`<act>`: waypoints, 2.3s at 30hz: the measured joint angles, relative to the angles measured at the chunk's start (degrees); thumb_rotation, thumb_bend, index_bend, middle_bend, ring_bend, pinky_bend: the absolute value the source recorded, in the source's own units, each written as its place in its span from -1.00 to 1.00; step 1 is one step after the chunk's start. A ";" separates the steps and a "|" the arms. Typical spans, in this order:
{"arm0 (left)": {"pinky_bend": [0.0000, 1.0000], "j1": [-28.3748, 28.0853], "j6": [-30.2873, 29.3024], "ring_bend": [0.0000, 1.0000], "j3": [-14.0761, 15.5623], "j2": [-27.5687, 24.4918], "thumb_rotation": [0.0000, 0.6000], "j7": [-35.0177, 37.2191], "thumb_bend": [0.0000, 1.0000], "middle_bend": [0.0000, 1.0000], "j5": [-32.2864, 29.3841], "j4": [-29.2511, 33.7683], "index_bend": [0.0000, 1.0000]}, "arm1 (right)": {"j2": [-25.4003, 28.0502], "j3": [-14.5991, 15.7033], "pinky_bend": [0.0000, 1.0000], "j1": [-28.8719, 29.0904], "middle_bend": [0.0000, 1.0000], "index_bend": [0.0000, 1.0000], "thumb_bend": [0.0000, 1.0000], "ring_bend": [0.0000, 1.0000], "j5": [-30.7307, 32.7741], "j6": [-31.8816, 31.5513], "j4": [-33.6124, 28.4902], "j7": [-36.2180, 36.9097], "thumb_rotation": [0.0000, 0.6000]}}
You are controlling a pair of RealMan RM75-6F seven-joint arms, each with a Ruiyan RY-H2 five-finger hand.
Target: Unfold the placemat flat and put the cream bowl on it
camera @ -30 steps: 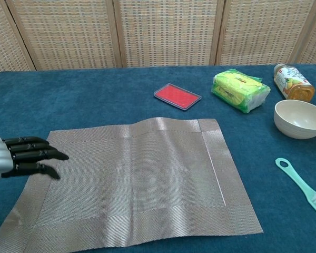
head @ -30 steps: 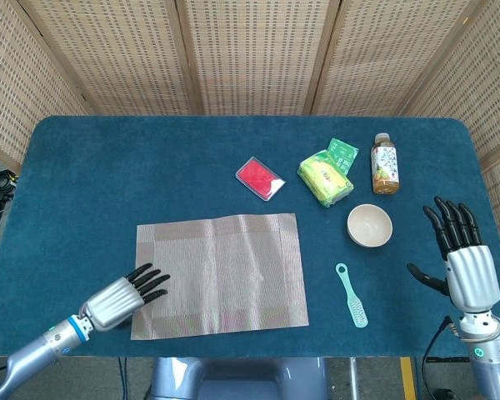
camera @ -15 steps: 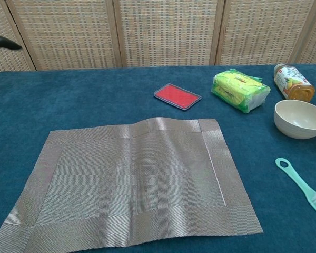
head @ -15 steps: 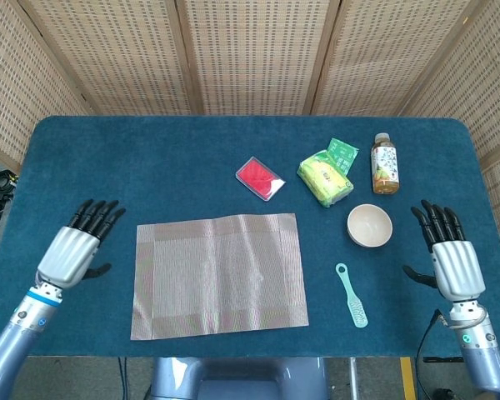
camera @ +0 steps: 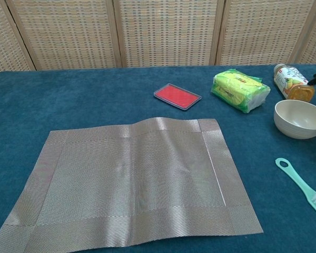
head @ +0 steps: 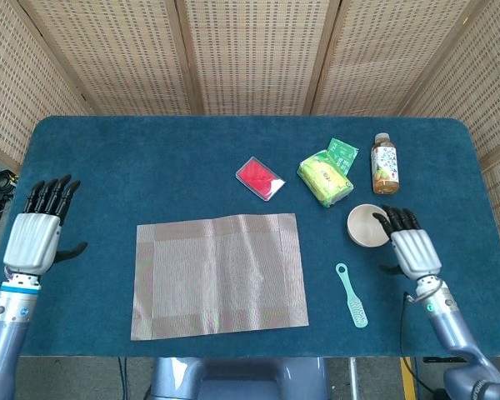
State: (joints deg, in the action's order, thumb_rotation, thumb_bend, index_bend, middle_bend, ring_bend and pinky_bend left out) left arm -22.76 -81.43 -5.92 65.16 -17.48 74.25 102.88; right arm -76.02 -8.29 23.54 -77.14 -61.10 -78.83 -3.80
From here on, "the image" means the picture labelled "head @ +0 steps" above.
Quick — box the teal table cloth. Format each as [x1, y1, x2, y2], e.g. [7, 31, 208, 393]
[0, 115, 500, 359]

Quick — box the dark hanging cable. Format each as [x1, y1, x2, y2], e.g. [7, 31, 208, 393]
[117, 357, 128, 400]

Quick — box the red ink pad box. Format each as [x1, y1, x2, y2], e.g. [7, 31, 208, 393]
[235, 156, 287, 203]

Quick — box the cream ceramic bowl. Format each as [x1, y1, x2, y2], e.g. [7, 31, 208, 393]
[346, 202, 392, 248]

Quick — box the grey metal table leg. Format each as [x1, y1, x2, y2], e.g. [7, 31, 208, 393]
[348, 357, 359, 400]

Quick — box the mint green brush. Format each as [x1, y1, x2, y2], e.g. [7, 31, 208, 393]
[334, 262, 369, 330]

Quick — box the woven grey-brown placemat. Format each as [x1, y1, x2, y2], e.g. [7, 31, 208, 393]
[130, 212, 309, 342]

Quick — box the woven bamboo screen panel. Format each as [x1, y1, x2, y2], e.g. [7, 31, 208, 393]
[399, 0, 500, 251]
[0, 0, 93, 173]
[303, 0, 483, 118]
[18, 0, 203, 117]
[166, 0, 343, 117]

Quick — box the yellow floor tape strip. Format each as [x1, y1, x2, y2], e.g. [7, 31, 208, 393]
[399, 357, 418, 400]

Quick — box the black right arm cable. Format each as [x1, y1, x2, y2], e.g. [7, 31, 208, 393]
[398, 291, 447, 400]

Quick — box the yellow-green snack pack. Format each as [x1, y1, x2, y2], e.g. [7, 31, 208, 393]
[297, 150, 355, 208]

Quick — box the left silver-black robot hand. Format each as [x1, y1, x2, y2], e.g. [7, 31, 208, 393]
[2, 174, 88, 276]

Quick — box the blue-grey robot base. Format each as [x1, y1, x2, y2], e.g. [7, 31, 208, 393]
[147, 357, 330, 400]

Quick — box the green sachet packet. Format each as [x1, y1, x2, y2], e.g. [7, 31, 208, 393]
[326, 137, 359, 176]

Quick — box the tea drink bottle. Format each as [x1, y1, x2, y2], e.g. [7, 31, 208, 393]
[371, 132, 402, 196]

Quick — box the black power adapter with cables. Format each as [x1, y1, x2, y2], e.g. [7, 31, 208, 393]
[0, 168, 18, 226]

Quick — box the right silver-black robot hand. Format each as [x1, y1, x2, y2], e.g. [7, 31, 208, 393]
[372, 204, 443, 281]

